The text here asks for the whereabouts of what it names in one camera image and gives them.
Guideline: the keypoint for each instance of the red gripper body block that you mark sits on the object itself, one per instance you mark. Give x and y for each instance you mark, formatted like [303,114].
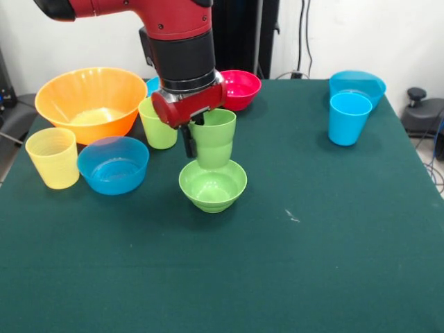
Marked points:
[190,105]

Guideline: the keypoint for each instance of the grey floor stand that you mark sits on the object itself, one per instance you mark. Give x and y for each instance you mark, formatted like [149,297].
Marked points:
[17,118]

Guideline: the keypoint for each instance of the blue plastic bowl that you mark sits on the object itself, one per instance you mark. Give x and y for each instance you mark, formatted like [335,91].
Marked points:
[114,180]
[357,81]

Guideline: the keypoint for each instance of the light green plastic cup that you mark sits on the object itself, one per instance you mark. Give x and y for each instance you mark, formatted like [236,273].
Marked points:
[156,135]

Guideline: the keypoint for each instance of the dark green tablecloth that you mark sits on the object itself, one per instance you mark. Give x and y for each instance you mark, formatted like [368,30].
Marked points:
[222,270]

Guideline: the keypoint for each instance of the green plastic bowl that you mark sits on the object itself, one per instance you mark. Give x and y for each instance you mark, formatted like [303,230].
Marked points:
[211,190]

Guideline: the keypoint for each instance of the yellow plastic cup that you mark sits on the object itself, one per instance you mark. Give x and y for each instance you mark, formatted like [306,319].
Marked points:
[52,163]

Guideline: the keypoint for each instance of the blue plastic cup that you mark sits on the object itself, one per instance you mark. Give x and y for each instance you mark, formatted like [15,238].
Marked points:
[347,125]

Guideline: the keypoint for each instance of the cyan plastic bowl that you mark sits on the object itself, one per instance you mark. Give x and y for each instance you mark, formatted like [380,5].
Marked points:
[152,86]

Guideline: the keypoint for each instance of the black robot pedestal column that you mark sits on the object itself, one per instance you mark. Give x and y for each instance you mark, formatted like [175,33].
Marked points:
[243,34]

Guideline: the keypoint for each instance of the black equipment box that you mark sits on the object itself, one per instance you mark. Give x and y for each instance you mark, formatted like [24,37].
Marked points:
[5,86]

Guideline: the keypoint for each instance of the large orange plastic bowl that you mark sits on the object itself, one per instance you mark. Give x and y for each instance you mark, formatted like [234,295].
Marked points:
[69,97]

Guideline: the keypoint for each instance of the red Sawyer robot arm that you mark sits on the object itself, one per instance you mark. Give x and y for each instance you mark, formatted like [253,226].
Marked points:
[180,45]

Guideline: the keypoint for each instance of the pink plastic bowl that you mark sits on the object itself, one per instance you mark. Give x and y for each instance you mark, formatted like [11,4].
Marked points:
[244,90]

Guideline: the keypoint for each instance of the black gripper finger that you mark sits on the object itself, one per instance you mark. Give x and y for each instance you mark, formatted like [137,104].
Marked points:
[189,142]
[199,120]

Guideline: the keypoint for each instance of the black knobbed floor stand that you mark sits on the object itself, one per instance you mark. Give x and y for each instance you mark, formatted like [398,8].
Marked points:
[419,114]

